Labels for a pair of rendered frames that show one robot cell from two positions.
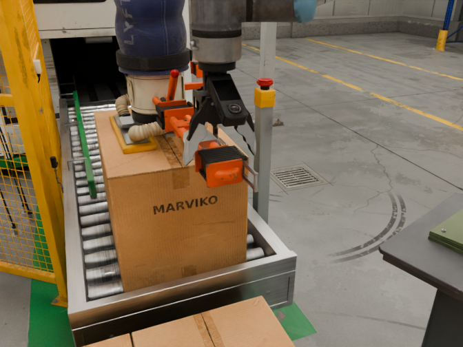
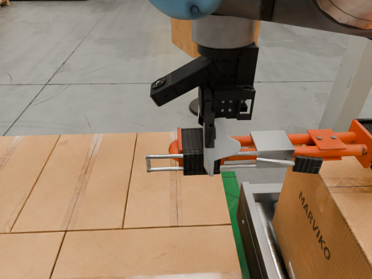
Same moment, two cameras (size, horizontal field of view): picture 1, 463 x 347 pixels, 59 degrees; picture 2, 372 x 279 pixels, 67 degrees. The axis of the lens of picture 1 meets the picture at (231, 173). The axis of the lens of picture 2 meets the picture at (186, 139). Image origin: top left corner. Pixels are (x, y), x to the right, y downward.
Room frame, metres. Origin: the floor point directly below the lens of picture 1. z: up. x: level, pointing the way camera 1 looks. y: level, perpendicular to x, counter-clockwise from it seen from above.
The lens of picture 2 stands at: (0.86, -0.38, 1.41)
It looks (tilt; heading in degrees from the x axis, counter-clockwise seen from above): 37 degrees down; 109
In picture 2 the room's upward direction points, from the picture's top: straight up
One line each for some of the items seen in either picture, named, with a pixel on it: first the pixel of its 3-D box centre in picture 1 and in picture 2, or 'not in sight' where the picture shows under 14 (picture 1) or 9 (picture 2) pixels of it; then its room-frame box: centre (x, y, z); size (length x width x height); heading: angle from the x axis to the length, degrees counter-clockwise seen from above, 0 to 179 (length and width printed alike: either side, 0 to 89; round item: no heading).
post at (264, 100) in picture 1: (260, 194); not in sight; (1.68, -0.14, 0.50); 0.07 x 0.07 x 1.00; 21
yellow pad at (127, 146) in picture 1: (130, 127); not in sight; (1.28, 0.33, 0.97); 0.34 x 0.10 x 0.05; 22
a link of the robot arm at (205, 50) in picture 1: (215, 49); (222, 25); (0.78, 0.03, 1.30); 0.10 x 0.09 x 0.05; 111
